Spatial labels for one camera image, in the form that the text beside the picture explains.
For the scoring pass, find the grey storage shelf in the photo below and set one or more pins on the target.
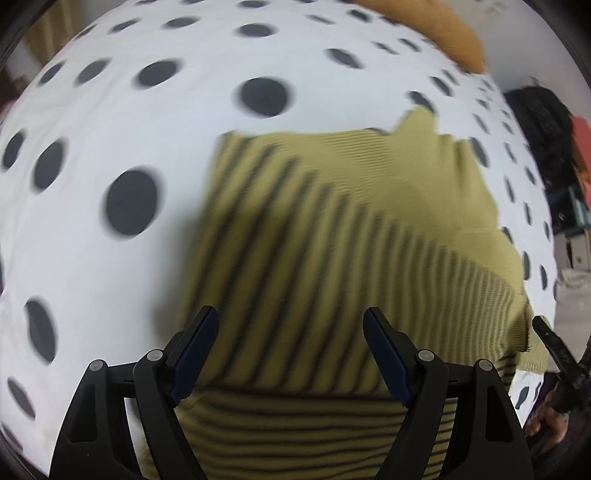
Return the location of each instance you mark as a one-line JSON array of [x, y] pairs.
[[572, 226]]

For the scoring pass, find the orange pink folded cloth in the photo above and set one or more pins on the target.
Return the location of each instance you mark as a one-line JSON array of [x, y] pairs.
[[582, 147]]

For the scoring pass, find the person's right hand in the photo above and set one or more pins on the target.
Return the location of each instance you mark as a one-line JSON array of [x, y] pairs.
[[547, 422]]

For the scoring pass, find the black backpack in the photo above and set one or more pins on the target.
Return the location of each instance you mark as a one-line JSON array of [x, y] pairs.
[[545, 129]]

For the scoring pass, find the yellow-green striped knit sweater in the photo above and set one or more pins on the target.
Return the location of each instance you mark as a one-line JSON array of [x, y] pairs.
[[323, 230]]

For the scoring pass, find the white polka dot bed cover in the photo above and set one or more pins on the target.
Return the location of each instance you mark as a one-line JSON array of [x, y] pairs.
[[138, 115]]

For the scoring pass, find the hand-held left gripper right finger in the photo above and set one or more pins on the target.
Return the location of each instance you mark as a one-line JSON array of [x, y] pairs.
[[388, 355]]

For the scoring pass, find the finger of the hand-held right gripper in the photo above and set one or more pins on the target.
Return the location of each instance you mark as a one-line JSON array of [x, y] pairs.
[[556, 355]]

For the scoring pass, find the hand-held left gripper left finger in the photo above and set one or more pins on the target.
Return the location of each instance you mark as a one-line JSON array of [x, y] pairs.
[[196, 355]]

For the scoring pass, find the mustard yellow pillow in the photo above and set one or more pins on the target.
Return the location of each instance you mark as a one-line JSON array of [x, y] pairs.
[[443, 32]]

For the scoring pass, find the yellow curtain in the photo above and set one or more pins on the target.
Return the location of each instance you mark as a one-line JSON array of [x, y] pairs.
[[46, 32]]

